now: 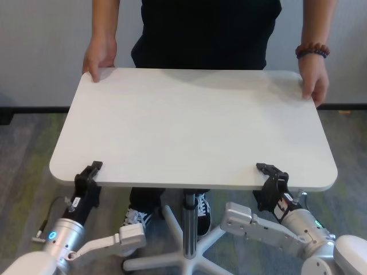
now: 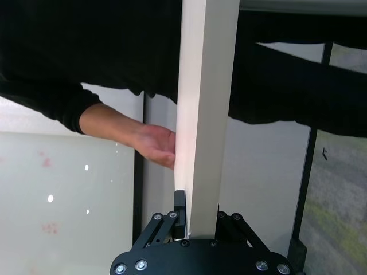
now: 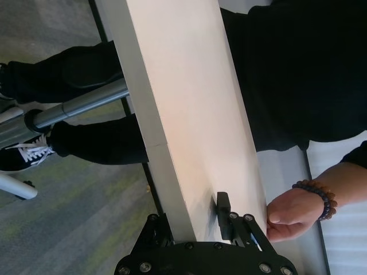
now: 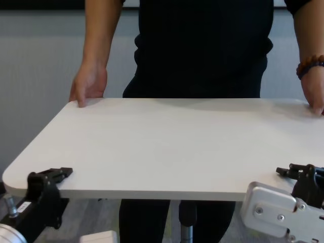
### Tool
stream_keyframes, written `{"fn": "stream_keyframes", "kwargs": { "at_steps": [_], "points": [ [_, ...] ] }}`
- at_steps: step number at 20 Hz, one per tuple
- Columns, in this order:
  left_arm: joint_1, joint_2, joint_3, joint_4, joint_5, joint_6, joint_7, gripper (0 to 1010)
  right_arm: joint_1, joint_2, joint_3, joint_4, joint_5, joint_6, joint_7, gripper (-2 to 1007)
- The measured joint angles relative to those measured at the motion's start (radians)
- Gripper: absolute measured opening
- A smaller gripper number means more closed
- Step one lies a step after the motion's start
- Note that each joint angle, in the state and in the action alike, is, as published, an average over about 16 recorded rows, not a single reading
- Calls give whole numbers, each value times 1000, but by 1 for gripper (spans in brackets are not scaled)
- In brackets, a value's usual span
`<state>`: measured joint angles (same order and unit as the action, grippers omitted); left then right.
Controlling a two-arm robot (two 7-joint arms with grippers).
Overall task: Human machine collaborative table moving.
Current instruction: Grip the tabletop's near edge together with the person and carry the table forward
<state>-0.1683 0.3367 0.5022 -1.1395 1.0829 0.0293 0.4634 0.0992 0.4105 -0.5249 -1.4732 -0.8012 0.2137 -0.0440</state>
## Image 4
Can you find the person's right hand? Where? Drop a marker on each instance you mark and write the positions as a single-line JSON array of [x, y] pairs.
[[89, 81]]

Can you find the black horizontal wall trim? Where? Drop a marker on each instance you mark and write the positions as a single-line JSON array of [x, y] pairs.
[[38, 5]]

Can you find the small black floor object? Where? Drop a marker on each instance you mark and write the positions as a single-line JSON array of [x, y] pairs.
[[102, 200]]

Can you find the white rolling pedestal table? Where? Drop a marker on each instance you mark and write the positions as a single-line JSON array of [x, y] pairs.
[[164, 146]]

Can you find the person's right forearm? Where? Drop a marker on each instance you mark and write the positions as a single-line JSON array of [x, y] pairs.
[[101, 33]]

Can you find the black trousers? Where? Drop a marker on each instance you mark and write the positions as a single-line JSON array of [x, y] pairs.
[[144, 222]]

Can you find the person's left hand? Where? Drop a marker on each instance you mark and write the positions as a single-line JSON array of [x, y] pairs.
[[315, 91]]

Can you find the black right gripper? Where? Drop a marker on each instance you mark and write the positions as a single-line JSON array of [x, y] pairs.
[[311, 187]]

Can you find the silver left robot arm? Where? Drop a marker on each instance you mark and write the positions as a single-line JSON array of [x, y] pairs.
[[10, 234]]

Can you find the person's left forearm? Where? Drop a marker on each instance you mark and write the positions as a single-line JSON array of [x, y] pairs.
[[310, 35]]

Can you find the person in black clothes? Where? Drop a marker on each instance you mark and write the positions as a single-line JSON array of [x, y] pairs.
[[197, 50]]

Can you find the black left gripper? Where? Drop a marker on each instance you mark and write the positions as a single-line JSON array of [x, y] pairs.
[[43, 207]]

